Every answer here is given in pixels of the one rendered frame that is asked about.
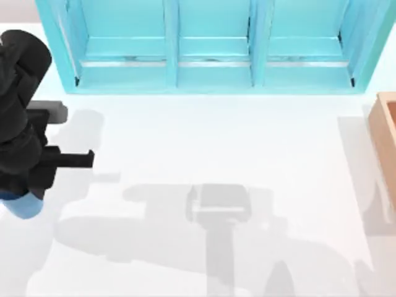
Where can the shallow salmon-coloured box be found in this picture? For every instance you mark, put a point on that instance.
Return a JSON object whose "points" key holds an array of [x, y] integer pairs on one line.
{"points": [[382, 145]]}

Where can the light blue rounded object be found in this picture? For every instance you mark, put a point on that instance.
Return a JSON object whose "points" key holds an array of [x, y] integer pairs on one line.
{"points": [[23, 205]]}

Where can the light blue rack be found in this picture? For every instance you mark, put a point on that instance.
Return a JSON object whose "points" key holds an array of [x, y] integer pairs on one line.
{"points": [[213, 46]]}

